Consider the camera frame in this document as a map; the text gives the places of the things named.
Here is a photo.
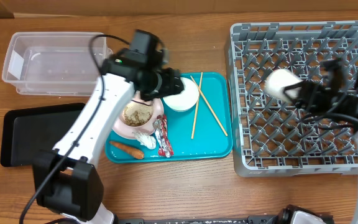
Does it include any white bowl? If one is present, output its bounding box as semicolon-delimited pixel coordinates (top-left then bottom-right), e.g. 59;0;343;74
163;77;200;112

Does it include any grey dish rack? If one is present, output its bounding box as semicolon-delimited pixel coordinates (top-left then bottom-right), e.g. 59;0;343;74
226;21;358;177

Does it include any clear plastic bin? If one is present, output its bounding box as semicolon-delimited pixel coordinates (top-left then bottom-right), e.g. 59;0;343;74
2;32;99;96

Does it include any pink plate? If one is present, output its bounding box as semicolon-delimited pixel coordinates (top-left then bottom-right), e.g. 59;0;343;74
112;91;164;139

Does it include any red foil snack wrapper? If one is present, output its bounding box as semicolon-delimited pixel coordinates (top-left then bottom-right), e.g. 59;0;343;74
153;114;174;158

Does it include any teal plastic tray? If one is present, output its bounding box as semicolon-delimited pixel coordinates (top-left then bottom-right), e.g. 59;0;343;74
105;72;233;164

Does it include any white cup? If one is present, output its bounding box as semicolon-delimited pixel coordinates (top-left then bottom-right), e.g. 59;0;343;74
264;69;301;103

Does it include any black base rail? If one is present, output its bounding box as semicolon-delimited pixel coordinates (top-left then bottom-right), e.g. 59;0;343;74
116;204;335;224

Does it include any black tray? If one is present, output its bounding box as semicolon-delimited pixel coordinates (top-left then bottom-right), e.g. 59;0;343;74
0;103;85;167

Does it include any white tissue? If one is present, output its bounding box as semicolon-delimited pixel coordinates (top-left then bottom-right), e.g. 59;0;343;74
133;131;157;150

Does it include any wooden chopstick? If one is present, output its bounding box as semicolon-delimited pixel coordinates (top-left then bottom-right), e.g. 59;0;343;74
191;72;203;139
190;75;228;137

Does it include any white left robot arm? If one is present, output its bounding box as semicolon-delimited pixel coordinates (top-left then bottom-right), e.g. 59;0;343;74
19;68;183;223

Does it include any orange carrot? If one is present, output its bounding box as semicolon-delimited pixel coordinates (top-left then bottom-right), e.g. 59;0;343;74
109;141;144;160

